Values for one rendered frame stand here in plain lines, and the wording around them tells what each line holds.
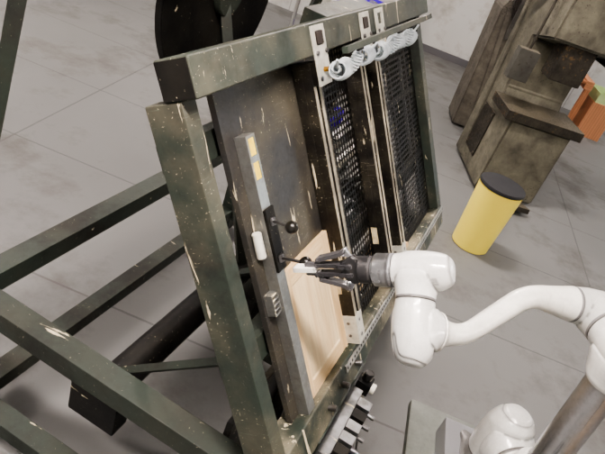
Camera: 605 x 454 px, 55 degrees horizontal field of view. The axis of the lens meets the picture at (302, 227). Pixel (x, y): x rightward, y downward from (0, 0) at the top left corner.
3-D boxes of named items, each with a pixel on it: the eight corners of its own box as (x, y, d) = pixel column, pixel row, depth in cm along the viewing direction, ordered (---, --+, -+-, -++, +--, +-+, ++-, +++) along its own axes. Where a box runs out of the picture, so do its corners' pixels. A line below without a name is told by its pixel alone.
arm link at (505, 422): (501, 433, 213) (530, 395, 201) (519, 480, 198) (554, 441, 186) (461, 429, 209) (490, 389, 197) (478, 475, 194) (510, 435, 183)
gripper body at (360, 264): (366, 261, 150) (334, 260, 154) (372, 290, 153) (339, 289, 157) (375, 249, 156) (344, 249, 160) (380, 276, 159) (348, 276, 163)
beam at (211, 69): (163, 104, 135) (197, 100, 131) (150, 60, 132) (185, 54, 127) (410, 15, 316) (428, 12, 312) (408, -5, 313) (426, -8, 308)
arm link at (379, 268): (392, 294, 150) (370, 293, 152) (401, 277, 157) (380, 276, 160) (387, 262, 147) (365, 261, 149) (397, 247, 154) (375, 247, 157)
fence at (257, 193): (298, 413, 194) (309, 415, 192) (233, 138, 161) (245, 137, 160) (304, 404, 198) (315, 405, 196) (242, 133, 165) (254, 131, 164)
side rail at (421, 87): (419, 209, 350) (437, 208, 345) (395, 19, 312) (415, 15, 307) (422, 204, 357) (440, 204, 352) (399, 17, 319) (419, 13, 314)
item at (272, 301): (267, 316, 177) (276, 317, 176) (263, 296, 175) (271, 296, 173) (274, 310, 180) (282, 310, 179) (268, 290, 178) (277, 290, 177)
